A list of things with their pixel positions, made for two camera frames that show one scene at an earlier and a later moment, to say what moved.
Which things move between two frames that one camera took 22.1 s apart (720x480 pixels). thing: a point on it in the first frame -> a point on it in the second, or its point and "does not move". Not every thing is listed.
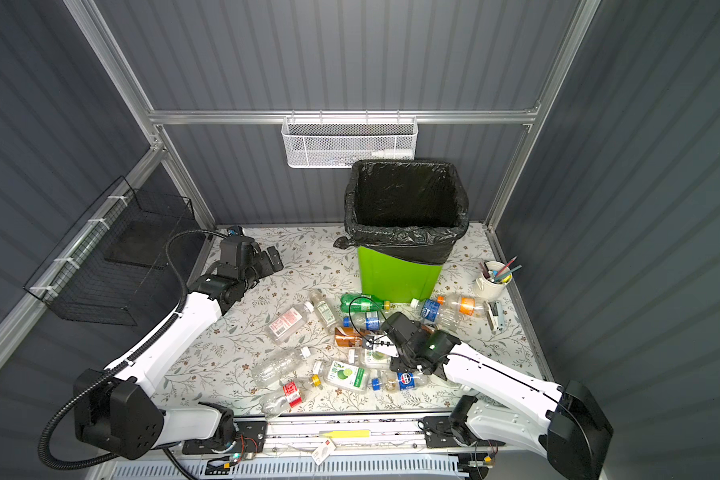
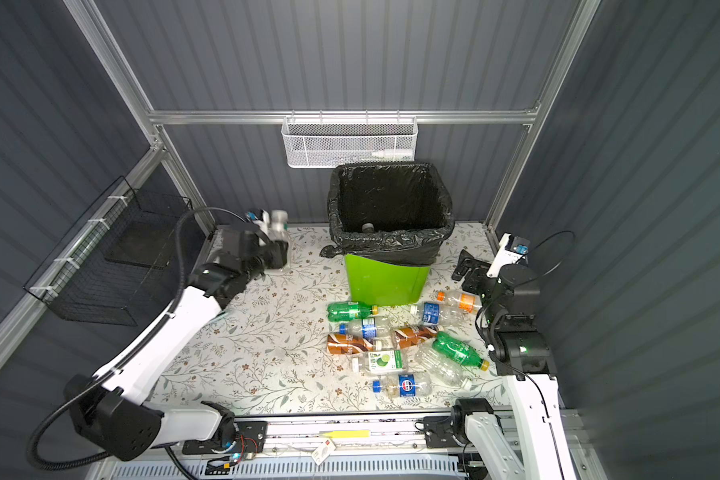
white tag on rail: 323,452 does not move
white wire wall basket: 335,142 does not move
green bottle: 354,303 -> 350,311
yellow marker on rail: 341,434 does not move
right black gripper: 399,363 -> 467,262
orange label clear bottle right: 463,305 does not move
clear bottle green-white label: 323,308 -> 279,232
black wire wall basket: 113,268 does not move
